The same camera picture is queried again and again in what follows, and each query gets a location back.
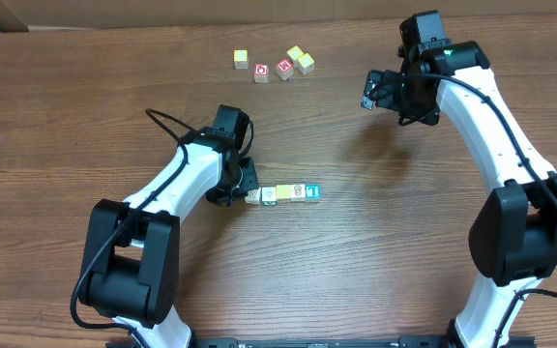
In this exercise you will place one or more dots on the white block blue letter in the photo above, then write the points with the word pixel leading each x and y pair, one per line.
pixel 312 192

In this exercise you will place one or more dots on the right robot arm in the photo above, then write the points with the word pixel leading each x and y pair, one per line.
pixel 513 240

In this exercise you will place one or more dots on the red block letter O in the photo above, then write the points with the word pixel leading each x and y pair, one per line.
pixel 261 73

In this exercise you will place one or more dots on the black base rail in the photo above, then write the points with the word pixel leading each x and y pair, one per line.
pixel 317 343

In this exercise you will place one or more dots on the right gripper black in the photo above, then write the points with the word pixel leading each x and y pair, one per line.
pixel 372 90

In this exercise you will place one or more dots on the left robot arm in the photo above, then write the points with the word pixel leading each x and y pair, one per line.
pixel 130 265

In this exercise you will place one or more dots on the white block yellow sides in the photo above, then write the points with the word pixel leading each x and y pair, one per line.
pixel 298 193

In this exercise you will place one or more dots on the white picture block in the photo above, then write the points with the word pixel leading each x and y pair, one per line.
pixel 253 196

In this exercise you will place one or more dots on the yellow block back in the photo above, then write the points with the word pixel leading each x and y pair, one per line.
pixel 293 54

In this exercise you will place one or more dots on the red block letter E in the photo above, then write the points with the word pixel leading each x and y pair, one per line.
pixel 284 69

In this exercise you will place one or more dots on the cardboard box wall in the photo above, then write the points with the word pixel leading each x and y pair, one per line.
pixel 21 15

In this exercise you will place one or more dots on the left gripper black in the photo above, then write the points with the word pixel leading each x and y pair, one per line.
pixel 240 181

